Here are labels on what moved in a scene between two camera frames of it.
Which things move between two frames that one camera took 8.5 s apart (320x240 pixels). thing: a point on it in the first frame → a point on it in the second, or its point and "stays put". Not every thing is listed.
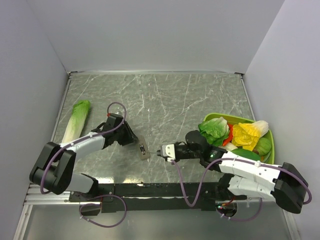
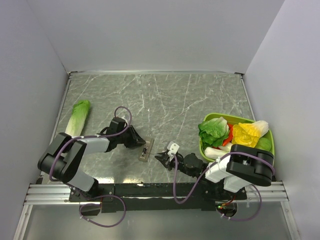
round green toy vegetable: [263, 147] stays put
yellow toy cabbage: [247, 135] stays put
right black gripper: [176, 157] → [165, 162]
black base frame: [155, 197] stays put
